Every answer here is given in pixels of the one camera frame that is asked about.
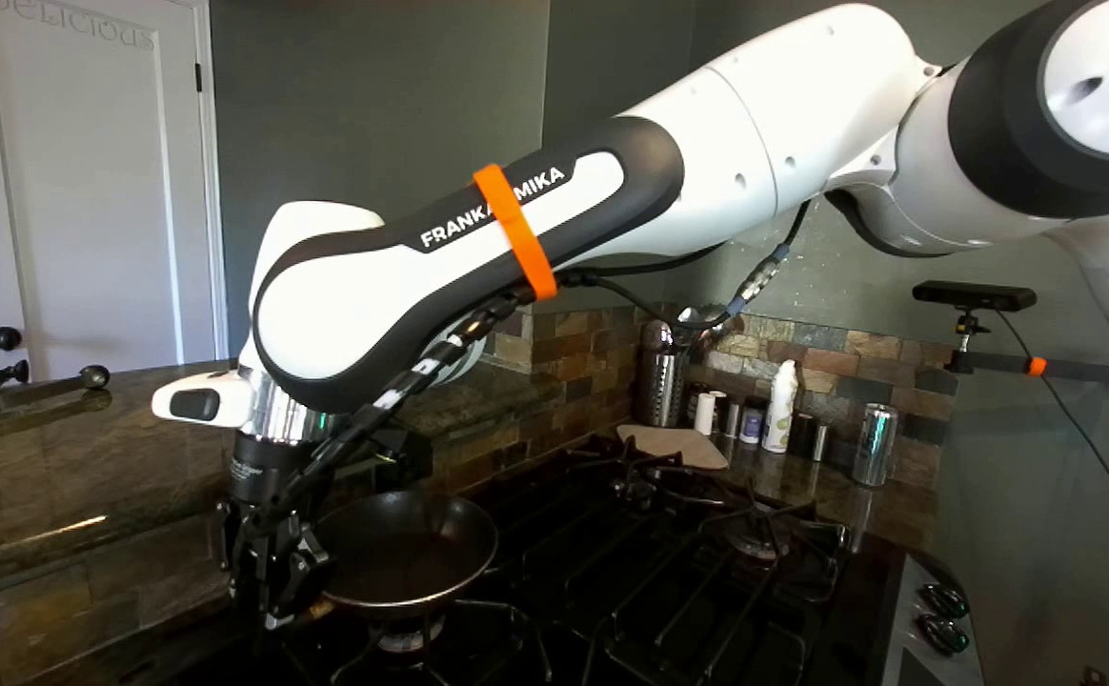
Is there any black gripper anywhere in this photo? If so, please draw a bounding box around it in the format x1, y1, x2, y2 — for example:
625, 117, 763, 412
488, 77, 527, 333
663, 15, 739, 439
212, 430, 334, 633

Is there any dark non-stick frying pan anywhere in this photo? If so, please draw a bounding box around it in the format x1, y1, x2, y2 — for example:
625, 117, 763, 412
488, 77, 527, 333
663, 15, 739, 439
312, 488, 504, 617

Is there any black gas stove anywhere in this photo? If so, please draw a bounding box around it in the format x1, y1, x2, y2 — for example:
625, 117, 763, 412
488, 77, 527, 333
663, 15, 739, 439
176, 430, 991, 686

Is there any white panel door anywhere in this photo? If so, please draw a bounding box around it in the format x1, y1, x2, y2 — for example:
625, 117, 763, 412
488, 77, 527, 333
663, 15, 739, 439
0, 0, 231, 380

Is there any beige quilted pot holder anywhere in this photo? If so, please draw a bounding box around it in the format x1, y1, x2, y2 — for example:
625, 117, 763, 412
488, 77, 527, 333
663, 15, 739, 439
613, 419, 734, 472

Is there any small white shaker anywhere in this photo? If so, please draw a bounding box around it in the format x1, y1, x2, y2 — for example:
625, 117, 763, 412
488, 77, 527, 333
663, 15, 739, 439
688, 389, 723, 439

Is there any metal ladle in canister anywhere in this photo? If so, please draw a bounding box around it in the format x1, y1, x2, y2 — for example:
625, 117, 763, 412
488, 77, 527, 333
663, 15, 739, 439
643, 302, 748, 363

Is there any small dark jar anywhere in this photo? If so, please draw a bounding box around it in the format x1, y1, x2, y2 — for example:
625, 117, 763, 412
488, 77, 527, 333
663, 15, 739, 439
734, 401, 768, 452

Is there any white plastic bottle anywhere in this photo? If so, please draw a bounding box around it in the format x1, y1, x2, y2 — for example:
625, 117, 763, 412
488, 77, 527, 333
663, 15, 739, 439
758, 354, 805, 458

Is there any small black shaker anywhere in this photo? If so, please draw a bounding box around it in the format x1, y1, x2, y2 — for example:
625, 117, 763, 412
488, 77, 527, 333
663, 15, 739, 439
787, 412, 836, 466

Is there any silver drink can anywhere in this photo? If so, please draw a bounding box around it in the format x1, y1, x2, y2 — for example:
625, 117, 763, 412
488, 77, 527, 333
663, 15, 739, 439
848, 401, 902, 491

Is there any black stove knob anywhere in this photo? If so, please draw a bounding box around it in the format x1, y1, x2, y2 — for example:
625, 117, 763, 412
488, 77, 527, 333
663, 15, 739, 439
916, 575, 977, 623
916, 613, 972, 659

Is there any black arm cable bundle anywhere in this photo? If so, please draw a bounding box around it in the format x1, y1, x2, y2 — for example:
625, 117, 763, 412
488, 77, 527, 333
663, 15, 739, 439
273, 201, 817, 539

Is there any orange strap on arm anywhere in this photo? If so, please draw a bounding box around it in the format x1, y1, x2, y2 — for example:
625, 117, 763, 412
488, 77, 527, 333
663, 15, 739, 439
467, 159, 563, 307

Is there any black stereo camera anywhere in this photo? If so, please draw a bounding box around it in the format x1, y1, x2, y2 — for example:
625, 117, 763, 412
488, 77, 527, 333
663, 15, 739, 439
909, 278, 1039, 317

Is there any camera mount arm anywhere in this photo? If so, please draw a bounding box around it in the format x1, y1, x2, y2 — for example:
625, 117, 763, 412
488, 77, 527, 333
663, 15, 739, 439
941, 309, 1109, 412

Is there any black camera cable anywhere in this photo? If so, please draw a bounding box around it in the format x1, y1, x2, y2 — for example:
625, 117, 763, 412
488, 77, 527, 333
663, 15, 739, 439
991, 309, 1109, 579

